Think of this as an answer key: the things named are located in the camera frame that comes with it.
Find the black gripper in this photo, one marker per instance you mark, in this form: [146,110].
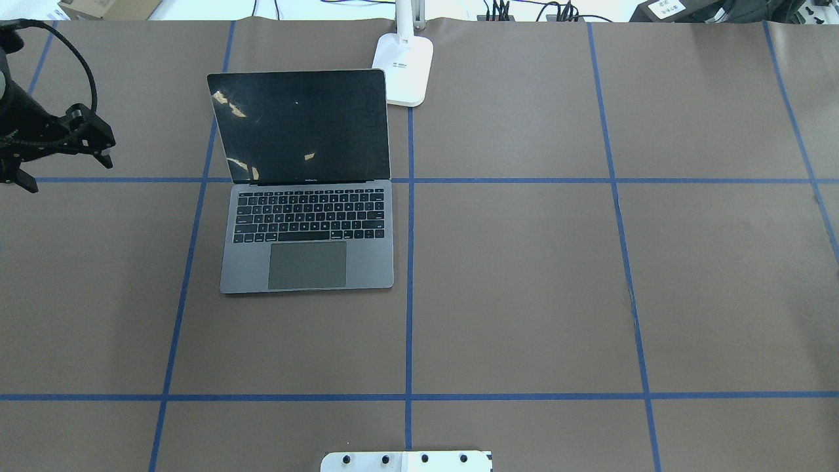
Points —
[19,113]

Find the grey laptop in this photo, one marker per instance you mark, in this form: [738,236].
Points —
[311,206]

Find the white desk lamp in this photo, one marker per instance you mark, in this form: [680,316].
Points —
[405,57]

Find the cardboard box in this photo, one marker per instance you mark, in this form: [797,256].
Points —
[109,10]

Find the left black usb hub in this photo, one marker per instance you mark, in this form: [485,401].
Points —
[496,12]

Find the black usb hub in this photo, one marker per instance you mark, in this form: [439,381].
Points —
[496,12]
[565,12]

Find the right black usb hub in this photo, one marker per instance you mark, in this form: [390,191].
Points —
[565,12]

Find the black device with label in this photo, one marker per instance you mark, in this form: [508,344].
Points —
[680,12]

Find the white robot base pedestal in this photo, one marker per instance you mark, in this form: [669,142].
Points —
[428,460]

